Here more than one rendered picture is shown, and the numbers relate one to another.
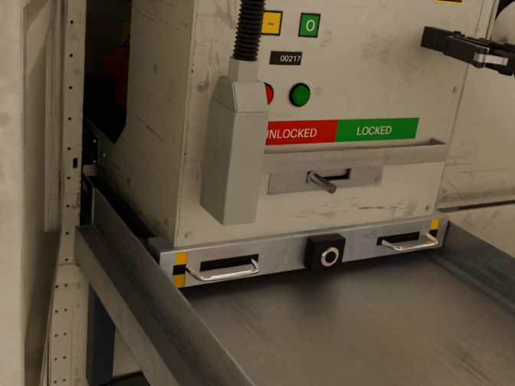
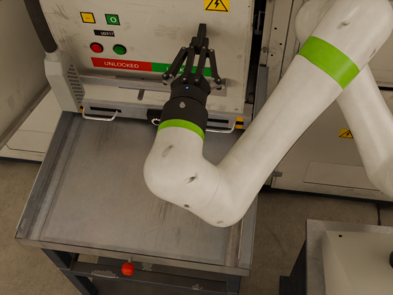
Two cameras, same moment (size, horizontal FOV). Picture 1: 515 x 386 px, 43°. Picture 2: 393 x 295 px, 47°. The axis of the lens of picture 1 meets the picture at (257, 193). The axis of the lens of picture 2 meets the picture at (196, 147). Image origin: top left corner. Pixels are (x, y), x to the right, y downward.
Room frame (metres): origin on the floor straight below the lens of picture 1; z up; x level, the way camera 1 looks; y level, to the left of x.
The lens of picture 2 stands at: (0.43, -0.75, 1.95)
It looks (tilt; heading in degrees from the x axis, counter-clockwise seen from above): 57 degrees down; 44
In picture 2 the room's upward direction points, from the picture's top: 4 degrees counter-clockwise
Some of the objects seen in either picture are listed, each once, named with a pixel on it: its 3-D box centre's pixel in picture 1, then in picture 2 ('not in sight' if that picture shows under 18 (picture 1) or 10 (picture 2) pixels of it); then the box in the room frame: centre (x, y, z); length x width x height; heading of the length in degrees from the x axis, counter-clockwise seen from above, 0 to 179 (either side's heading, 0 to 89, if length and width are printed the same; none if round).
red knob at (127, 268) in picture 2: not in sight; (128, 265); (0.58, -0.33, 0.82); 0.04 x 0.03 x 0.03; 32
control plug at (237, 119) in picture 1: (233, 148); (65, 79); (0.78, 0.04, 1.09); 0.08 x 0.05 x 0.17; 32
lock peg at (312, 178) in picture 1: (322, 176); (141, 88); (0.92, -0.09, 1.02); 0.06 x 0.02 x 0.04; 32
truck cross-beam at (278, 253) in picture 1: (312, 243); (160, 108); (0.96, -0.10, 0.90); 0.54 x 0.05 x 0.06; 122
